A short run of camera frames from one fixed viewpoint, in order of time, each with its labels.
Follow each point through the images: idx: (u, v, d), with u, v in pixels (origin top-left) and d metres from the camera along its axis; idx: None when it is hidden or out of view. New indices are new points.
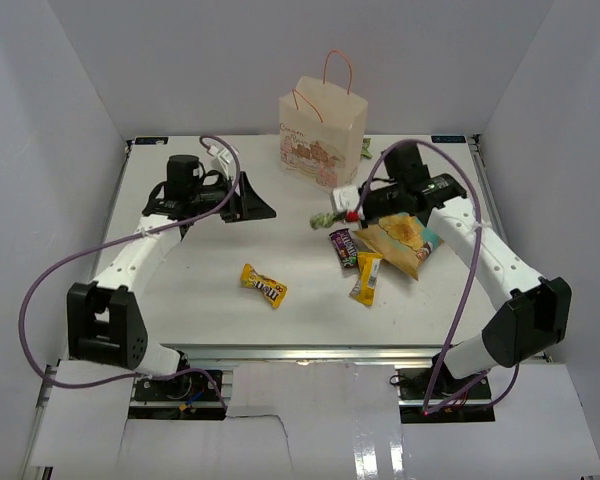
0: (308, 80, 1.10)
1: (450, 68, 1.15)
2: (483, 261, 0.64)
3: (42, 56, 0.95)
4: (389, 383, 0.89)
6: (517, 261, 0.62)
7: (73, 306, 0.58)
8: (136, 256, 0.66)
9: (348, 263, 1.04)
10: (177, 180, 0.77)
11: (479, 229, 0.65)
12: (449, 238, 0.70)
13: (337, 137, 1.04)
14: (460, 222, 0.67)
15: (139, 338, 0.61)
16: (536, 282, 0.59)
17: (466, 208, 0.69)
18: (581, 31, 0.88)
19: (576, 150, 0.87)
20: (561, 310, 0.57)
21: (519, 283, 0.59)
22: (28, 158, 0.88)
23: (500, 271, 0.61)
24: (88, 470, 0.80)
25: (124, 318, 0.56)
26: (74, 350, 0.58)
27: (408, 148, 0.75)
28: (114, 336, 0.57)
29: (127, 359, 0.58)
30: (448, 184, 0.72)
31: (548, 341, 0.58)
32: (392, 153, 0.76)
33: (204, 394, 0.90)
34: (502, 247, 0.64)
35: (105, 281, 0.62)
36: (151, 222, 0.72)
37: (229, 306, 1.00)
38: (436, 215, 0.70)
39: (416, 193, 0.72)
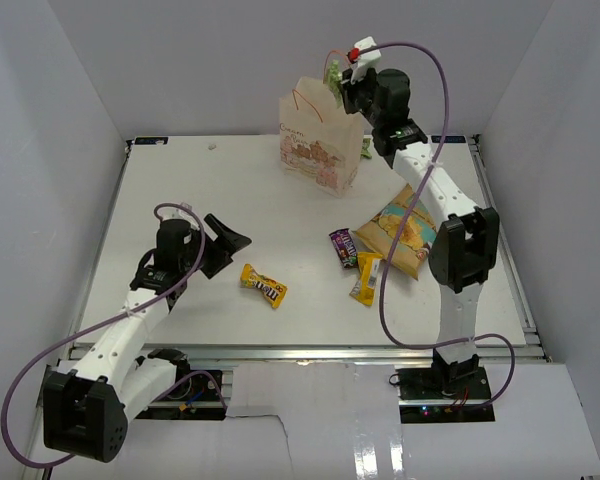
0: (308, 80, 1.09)
1: (449, 69, 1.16)
2: (429, 194, 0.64)
3: (42, 56, 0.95)
4: (389, 383, 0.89)
6: (459, 193, 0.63)
7: (48, 399, 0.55)
8: (120, 339, 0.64)
9: (348, 263, 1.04)
10: (167, 249, 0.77)
11: (431, 167, 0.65)
12: (407, 178, 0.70)
13: (337, 137, 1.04)
14: (416, 161, 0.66)
15: (119, 426, 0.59)
16: (472, 210, 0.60)
17: (425, 150, 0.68)
18: (581, 31, 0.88)
19: (575, 150, 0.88)
20: (493, 236, 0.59)
21: (457, 211, 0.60)
22: (28, 158, 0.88)
23: (443, 201, 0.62)
24: (88, 471, 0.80)
25: (101, 416, 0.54)
26: (51, 439, 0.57)
27: (401, 91, 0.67)
28: (90, 431, 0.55)
29: (105, 451, 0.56)
30: (413, 133, 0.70)
31: (480, 266, 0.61)
32: (384, 88, 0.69)
33: (204, 394, 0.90)
34: (448, 181, 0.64)
35: (84, 372, 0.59)
36: (138, 296, 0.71)
37: (229, 305, 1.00)
38: (398, 157, 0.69)
39: (384, 136, 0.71)
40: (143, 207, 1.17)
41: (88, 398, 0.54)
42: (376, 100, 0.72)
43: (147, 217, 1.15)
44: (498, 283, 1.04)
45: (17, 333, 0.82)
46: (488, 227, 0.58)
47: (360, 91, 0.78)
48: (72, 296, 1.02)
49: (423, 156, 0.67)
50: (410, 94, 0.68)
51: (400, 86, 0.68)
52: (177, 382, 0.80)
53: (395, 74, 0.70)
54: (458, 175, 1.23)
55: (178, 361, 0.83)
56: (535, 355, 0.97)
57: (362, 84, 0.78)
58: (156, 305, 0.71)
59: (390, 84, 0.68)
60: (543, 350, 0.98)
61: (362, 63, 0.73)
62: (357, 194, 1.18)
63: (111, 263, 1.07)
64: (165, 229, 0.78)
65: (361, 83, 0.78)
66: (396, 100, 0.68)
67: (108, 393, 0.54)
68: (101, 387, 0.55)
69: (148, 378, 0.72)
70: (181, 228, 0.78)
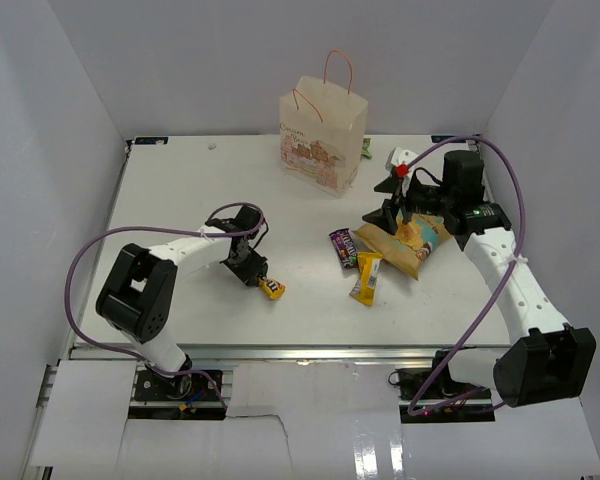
0: (308, 80, 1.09)
1: (449, 69, 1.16)
2: (508, 296, 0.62)
3: (42, 58, 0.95)
4: (389, 383, 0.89)
6: (544, 301, 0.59)
7: (120, 262, 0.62)
8: (190, 244, 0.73)
9: (348, 263, 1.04)
10: (243, 218, 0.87)
11: (512, 261, 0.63)
12: (480, 264, 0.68)
13: (337, 137, 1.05)
14: (495, 252, 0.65)
15: (159, 315, 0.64)
16: (561, 327, 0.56)
17: (506, 239, 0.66)
18: (581, 31, 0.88)
19: (576, 151, 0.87)
20: (582, 364, 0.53)
21: (539, 324, 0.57)
22: (28, 158, 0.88)
23: (524, 308, 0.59)
24: (89, 471, 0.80)
25: (161, 286, 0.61)
26: (100, 305, 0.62)
27: (473, 166, 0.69)
28: (140, 303, 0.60)
29: (143, 329, 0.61)
30: (494, 213, 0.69)
31: (561, 394, 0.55)
32: (456, 162, 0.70)
33: (204, 394, 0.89)
34: (533, 284, 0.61)
35: (156, 252, 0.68)
36: (210, 228, 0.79)
37: (230, 305, 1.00)
38: (473, 241, 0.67)
39: (459, 216, 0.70)
40: (143, 207, 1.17)
41: (154, 269, 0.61)
42: (448, 183, 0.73)
43: (147, 216, 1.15)
44: None
45: (16, 334, 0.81)
46: (578, 350, 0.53)
47: (415, 195, 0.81)
48: (72, 296, 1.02)
49: (504, 246, 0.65)
50: (484, 170, 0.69)
51: (472, 161, 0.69)
52: (182, 370, 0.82)
53: (465, 152, 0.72)
54: None
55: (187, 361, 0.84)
56: None
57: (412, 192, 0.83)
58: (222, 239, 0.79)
59: (462, 159, 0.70)
60: None
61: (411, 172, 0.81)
62: (358, 194, 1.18)
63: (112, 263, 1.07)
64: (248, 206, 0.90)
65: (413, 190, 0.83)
66: (468, 175, 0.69)
67: (170, 271, 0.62)
68: (168, 264, 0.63)
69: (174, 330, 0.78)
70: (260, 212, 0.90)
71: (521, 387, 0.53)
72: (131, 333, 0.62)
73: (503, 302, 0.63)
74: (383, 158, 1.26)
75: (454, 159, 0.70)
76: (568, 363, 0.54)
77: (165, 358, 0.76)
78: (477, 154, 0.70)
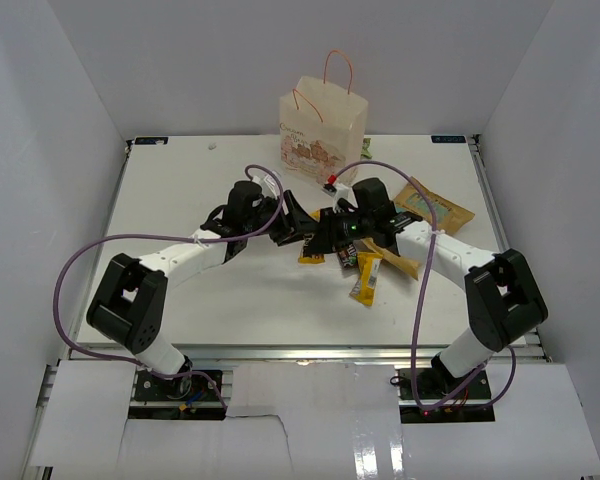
0: (309, 80, 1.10)
1: (449, 69, 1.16)
2: (442, 257, 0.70)
3: (42, 58, 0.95)
4: (389, 383, 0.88)
6: (471, 247, 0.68)
7: (110, 274, 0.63)
8: (182, 252, 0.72)
9: (348, 263, 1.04)
10: (235, 209, 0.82)
11: (433, 234, 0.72)
12: (417, 255, 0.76)
13: (337, 137, 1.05)
14: (418, 236, 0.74)
15: (151, 327, 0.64)
16: (491, 256, 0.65)
17: (423, 226, 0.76)
18: (582, 30, 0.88)
19: (575, 150, 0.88)
20: (526, 279, 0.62)
21: (475, 261, 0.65)
22: (28, 158, 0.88)
23: (458, 259, 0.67)
24: (88, 471, 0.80)
25: (150, 299, 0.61)
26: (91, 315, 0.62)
27: (377, 188, 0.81)
28: (131, 315, 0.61)
29: (134, 341, 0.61)
30: (408, 218, 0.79)
31: (529, 314, 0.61)
32: (362, 189, 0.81)
33: (204, 394, 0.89)
34: (456, 242, 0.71)
35: (147, 263, 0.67)
36: (205, 232, 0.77)
37: (230, 305, 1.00)
38: (400, 240, 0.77)
39: (382, 230, 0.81)
40: (143, 207, 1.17)
41: (144, 281, 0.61)
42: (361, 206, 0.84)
43: (146, 217, 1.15)
44: None
45: (17, 333, 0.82)
46: (517, 270, 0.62)
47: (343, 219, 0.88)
48: (72, 296, 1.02)
49: (423, 231, 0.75)
50: (385, 188, 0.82)
51: (374, 183, 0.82)
52: (182, 372, 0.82)
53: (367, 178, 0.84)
54: (458, 175, 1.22)
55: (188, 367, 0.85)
56: (535, 356, 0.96)
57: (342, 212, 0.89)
58: (218, 244, 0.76)
59: (366, 185, 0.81)
60: (544, 350, 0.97)
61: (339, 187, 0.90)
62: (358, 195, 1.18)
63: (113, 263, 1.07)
64: (238, 188, 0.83)
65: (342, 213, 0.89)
66: (377, 194, 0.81)
67: (160, 283, 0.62)
68: (159, 277, 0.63)
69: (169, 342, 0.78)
70: (253, 193, 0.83)
71: (492, 318, 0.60)
72: (121, 344, 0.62)
73: (443, 266, 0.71)
74: (383, 158, 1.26)
75: (359, 187, 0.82)
76: (520, 288, 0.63)
77: (161, 363, 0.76)
78: (376, 177, 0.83)
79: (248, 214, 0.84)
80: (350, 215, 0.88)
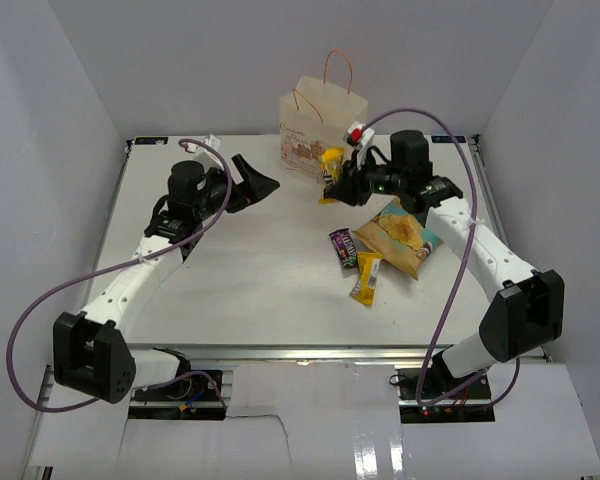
0: (309, 80, 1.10)
1: (449, 69, 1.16)
2: (477, 256, 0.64)
3: (42, 58, 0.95)
4: (389, 383, 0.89)
6: (510, 255, 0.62)
7: (57, 340, 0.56)
8: (130, 285, 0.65)
9: (348, 263, 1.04)
10: (179, 199, 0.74)
11: (472, 225, 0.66)
12: (446, 238, 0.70)
13: (337, 138, 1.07)
14: (456, 220, 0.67)
15: (125, 370, 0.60)
16: (530, 274, 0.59)
17: (462, 207, 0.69)
18: (582, 30, 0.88)
19: (576, 150, 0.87)
20: (557, 303, 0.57)
21: (512, 275, 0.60)
22: (28, 157, 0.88)
23: (494, 265, 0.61)
24: (88, 471, 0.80)
25: (109, 357, 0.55)
26: (60, 378, 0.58)
27: (419, 144, 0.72)
28: (98, 373, 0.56)
29: (112, 392, 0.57)
30: (445, 186, 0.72)
31: (542, 336, 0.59)
32: (402, 143, 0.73)
33: (204, 394, 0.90)
34: (497, 242, 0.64)
35: (94, 313, 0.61)
36: (151, 244, 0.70)
37: (230, 305, 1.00)
38: (433, 215, 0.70)
39: (413, 194, 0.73)
40: (143, 207, 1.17)
41: (96, 341, 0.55)
42: (395, 162, 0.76)
43: (146, 217, 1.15)
44: None
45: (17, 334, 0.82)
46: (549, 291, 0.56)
47: (369, 174, 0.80)
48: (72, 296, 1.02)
49: (462, 213, 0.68)
50: (428, 146, 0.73)
51: (417, 139, 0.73)
52: (178, 378, 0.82)
53: (409, 132, 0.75)
54: (458, 175, 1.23)
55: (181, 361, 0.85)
56: (535, 356, 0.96)
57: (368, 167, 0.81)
58: (170, 253, 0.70)
59: (407, 139, 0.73)
60: (543, 350, 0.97)
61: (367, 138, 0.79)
62: None
63: (110, 268, 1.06)
64: (176, 176, 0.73)
65: (367, 168, 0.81)
66: (418, 150, 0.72)
67: (114, 336, 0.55)
68: (110, 331, 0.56)
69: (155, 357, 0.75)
70: (194, 176, 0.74)
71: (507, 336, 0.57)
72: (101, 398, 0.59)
73: (474, 264, 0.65)
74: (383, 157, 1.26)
75: (398, 141, 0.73)
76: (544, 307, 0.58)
77: (154, 376, 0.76)
78: (419, 132, 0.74)
79: (194, 201, 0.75)
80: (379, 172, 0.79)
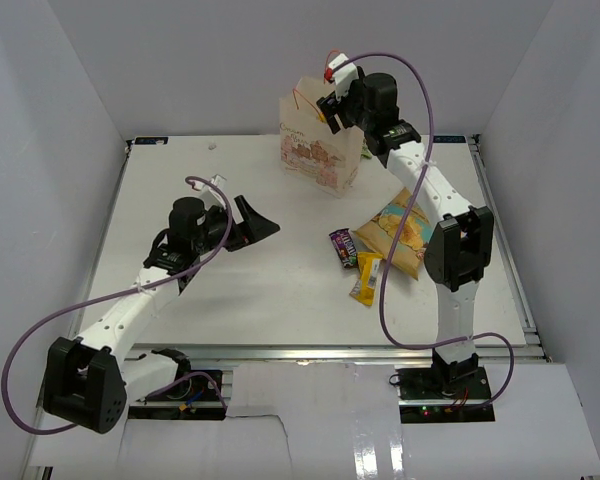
0: (308, 79, 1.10)
1: (449, 69, 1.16)
2: (424, 194, 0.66)
3: (41, 57, 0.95)
4: (389, 383, 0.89)
6: (453, 192, 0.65)
7: (53, 364, 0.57)
8: (126, 314, 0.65)
9: (348, 263, 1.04)
10: (179, 232, 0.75)
11: (425, 166, 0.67)
12: (402, 177, 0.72)
13: (337, 136, 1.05)
14: (411, 161, 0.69)
15: (116, 401, 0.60)
16: (468, 208, 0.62)
17: (419, 150, 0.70)
18: (582, 29, 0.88)
19: (575, 150, 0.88)
20: (487, 234, 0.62)
21: (451, 210, 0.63)
22: (27, 157, 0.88)
23: (438, 201, 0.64)
24: (88, 471, 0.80)
25: (102, 383, 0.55)
26: (48, 406, 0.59)
27: (388, 90, 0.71)
28: (89, 401, 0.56)
29: (101, 422, 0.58)
30: (406, 130, 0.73)
31: (474, 264, 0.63)
32: (371, 88, 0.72)
33: (204, 394, 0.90)
34: (444, 181, 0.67)
35: (89, 341, 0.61)
36: (150, 274, 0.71)
37: (230, 305, 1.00)
38: (392, 157, 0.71)
39: (378, 137, 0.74)
40: (143, 207, 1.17)
41: (90, 365, 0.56)
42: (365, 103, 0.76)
43: (145, 217, 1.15)
44: (498, 284, 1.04)
45: (17, 333, 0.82)
46: (482, 223, 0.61)
47: (348, 105, 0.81)
48: (72, 295, 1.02)
49: (417, 155, 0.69)
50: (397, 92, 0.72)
51: (388, 85, 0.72)
52: (178, 379, 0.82)
53: (381, 76, 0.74)
54: (458, 174, 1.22)
55: (180, 361, 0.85)
56: (535, 355, 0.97)
57: (347, 98, 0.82)
58: (167, 284, 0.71)
59: (377, 85, 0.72)
60: (543, 350, 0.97)
61: (339, 79, 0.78)
62: (358, 195, 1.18)
63: (110, 269, 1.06)
64: (178, 211, 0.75)
65: (346, 98, 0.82)
66: (387, 97, 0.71)
67: (109, 363, 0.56)
68: (106, 357, 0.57)
69: (150, 367, 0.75)
70: (195, 212, 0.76)
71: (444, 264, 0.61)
72: (90, 428, 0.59)
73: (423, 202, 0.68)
74: None
75: (369, 85, 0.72)
76: (477, 237, 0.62)
77: (152, 381, 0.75)
78: (391, 76, 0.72)
79: (194, 234, 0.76)
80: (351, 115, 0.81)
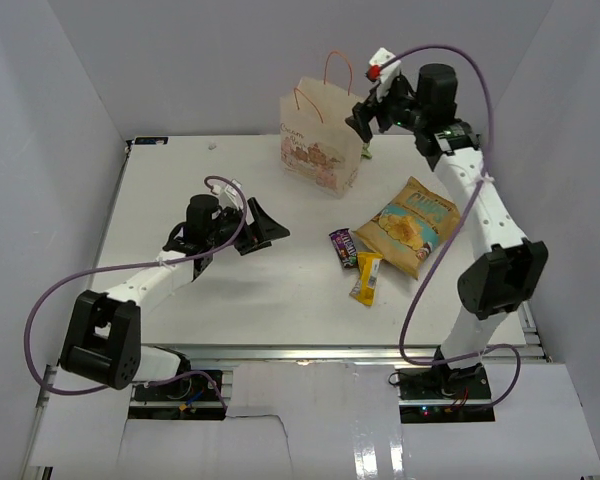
0: (309, 80, 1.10)
1: (449, 69, 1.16)
2: (474, 214, 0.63)
3: (41, 57, 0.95)
4: (388, 383, 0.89)
6: (506, 219, 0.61)
7: (78, 313, 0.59)
8: (150, 278, 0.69)
9: (348, 263, 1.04)
10: (195, 224, 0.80)
11: (480, 182, 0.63)
12: (451, 188, 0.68)
13: (337, 136, 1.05)
14: (464, 173, 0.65)
15: (132, 359, 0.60)
16: (519, 241, 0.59)
17: (475, 161, 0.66)
18: (581, 29, 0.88)
19: (575, 150, 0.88)
20: (536, 273, 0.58)
21: (500, 239, 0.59)
22: (28, 157, 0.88)
23: (487, 226, 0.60)
24: (88, 471, 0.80)
25: (125, 331, 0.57)
26: (65, 362, 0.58)
27: (448, 83, 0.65)
28: (110, 351, 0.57)
29: (118, 377, 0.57)
30: (464, 132, 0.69)
31: (515, 300, 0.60)
32: (429, 79, 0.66)
33: (204, 394, 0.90)
34: (498, 203, 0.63)
35: (114, 295, 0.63)
36: (169, 253, 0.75)
37: (229, 303, 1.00)
38: (444, 163, 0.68)
39: (429, 135, 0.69)
40: (143, 207, 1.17)
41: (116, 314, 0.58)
42: (418, 98, 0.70)
43: (145, 217, 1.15)
44: None
45: (17, 333, 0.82)
46: (532, 260, 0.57)
47: (391, 102, 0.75)
48: (72, 295, 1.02)
49: (473, 168, 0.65)
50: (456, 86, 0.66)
51: (446, 76, 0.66)
52: (178, 376, 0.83)
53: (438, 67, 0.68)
54: None
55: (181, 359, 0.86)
56: (535, 356, 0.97)
57: (387, 98, 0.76)
58: (184, 263, 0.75)
59: (435, 76, 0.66)
60: (544, 350, 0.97)
61: (384, 77, 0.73)
62: (358, 195, 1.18)
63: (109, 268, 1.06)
64: (195, 203, 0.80)
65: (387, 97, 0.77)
66: (444, 90, 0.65)
67: (134, 313, 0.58)
68: (130, 306, 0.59)
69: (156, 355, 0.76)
70: (211, 205, 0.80)
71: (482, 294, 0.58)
72: (105, 385, 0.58)
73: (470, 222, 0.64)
74: (383, 158, 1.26)
75: (426, 76, 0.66)
76: (524, 270, 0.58)
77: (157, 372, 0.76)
78: (450, 67, 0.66)
79: (209, 228, 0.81)
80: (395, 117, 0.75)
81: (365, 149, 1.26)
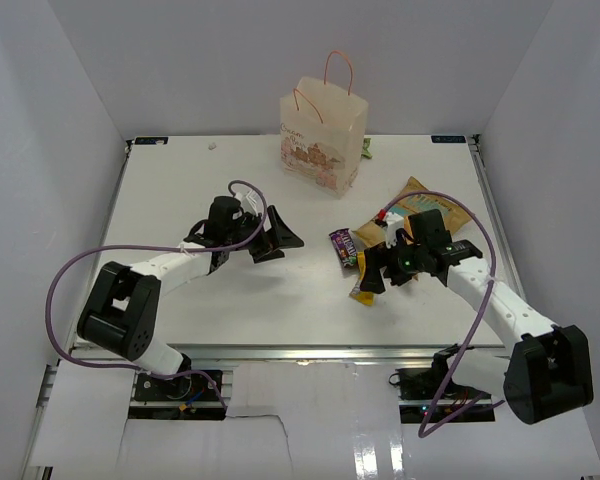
0: (309, 80, 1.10)
1: (449, 70, 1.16)
2: (495, 311, 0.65)
3: (42, 58, 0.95)
4: (389, 383, 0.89)
6: (529, 309, 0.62)
7: (100, 283, 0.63)
8: (171, 260, 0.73)
9: (348, 263, 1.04)
10: (217, 221, 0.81)
11: (490, 281, 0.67)
12: (465, 294, 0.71)
13: (337, 137, 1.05)
14: (475, 277, 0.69)
15: (145, 333, 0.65)
16: (550, 328, 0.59)
17: (482, 265, 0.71)
18: (581, 30, 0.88)
19: (575, 151, 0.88)
20: (582, 361, 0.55)
21: (530, 328, 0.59)
22: (27, 157, 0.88)
23: (512, 318, 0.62)
24: (88, 471, 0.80)
25: (143, 304, 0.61)
26: (83, 328, 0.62)
27: (432, 214, 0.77)
28: (126, 322, 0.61)
29: (130, 348, 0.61)
30: (466, 247, 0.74)
31: (574, 399, 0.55)
32: (417, 215, 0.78)
33: (204, 394, 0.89)
34: (515, 298, 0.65)
35: (137, 269, 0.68)
36: (190, 243, 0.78)
37: (228, 302, 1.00)
38: (453, 272, 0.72)
39: (436, 255, 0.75)
40: (143, 207, 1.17)
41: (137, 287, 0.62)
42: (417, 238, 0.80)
43: (145, 217, 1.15)
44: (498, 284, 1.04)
45: (16, 333, 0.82)
46: (572, 348, 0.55)
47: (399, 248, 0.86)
48: (72, 296, 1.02)
49: (480, 270, 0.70)
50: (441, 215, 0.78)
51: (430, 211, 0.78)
52: (181, 371, 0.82)
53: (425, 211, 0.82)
54: (458, 174, 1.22)
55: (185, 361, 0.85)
56: None
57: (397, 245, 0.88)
58: (203, 254, 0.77)
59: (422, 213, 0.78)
60: None
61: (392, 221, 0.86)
62: (358, 195, 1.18)
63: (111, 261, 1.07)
64: (218, 201, 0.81)
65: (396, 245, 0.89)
66: (431, 218, 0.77)
67: (154, 288, 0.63)
68: (150, 281, 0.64)
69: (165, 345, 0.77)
70: (233, 205, 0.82)
71: (531, 391, 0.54)
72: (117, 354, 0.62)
73: (494, 318, 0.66)
74: (383, 158, 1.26)
75: (414, 214, 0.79)
76: (569, 363, 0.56)
77: (159, 365, 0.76)
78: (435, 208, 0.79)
79: (229, 227, 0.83)
80: (405, 248, 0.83)
81: (366, 149, 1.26)
